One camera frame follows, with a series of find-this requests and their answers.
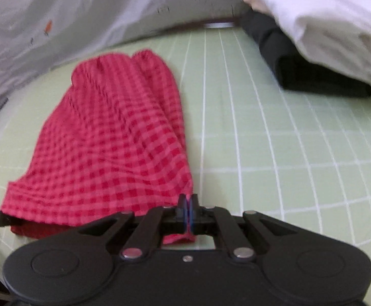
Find black folded garment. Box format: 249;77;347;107
240;6;371;99

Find grey printed bed sheet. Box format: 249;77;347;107
0;0;253;103

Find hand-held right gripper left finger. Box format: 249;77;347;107
76;194;190;259

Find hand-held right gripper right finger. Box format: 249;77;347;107
189;194;302;259

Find red checked shorts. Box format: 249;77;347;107
0;48;196;245

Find white folded garment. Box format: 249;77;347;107
251;0;371;98

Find beige folded garment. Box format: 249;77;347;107
242;0;269;12

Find green grid mat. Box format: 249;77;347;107
0;22;371;306

